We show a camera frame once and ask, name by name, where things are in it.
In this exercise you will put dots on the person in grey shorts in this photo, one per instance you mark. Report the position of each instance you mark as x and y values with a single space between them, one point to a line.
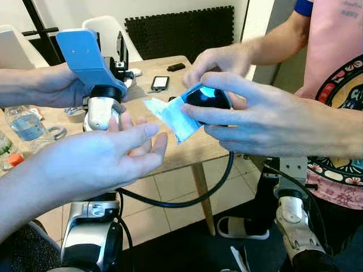
28 255

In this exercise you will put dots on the blue-label water bottle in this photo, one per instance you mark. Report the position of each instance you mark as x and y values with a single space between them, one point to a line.
25 127

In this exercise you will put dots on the white slide sandal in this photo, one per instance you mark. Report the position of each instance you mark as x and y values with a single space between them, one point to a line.
232 228

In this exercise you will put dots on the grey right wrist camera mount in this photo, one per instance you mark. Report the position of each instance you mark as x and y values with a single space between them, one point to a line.
295 170

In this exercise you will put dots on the white plastic chair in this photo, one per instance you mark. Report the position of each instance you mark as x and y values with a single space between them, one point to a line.
108 24

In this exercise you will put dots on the silver laptop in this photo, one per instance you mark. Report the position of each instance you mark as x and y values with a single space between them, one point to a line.
22 54

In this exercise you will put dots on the black metal stand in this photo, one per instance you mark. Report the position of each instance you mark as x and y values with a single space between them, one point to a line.
45 51

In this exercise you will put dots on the small black smartphone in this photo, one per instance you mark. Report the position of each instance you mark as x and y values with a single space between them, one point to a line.
160 83

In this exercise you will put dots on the light blue wipe cloth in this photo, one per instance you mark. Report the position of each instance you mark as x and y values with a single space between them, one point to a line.
170 116

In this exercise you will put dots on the pink-shirted person's right hand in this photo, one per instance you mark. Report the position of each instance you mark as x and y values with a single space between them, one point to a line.
224 58

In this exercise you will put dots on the white round puck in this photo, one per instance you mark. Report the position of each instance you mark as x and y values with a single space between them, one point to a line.
136 72

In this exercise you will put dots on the grey-shorts person's left hand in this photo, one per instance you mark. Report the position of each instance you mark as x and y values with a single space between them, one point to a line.
57 88

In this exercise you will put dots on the black camera module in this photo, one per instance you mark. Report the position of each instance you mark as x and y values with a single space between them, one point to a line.
207 97

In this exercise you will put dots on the pink-shirted person's right forearm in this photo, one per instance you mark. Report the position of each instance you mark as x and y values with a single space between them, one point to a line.
278 41

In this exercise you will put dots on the pink-shirted person's left hand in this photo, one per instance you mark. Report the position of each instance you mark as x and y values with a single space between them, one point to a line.
266 122

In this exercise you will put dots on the person in pink shirt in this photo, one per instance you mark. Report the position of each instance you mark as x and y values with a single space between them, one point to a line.
334 34

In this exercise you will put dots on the grey-shorts person's right hand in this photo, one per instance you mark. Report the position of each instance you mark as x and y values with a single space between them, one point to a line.
96 161

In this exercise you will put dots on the grey-shorts person's left forearm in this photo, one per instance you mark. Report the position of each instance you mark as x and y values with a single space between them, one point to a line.
17 88

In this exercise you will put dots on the grey-shorts person's right forearm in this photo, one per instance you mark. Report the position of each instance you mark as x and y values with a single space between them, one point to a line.
22 198

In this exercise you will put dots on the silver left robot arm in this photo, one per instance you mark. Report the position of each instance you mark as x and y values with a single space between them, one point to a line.
102 113

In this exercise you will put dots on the wooden table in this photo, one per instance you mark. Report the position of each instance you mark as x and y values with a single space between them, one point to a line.
181 153

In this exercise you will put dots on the black foam tile panel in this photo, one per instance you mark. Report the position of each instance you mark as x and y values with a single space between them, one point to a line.
181 31

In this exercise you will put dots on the green-label clear water bottle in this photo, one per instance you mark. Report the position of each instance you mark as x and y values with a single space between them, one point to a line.
4 144

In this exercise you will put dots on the small black box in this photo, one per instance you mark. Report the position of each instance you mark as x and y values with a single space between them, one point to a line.
176 67

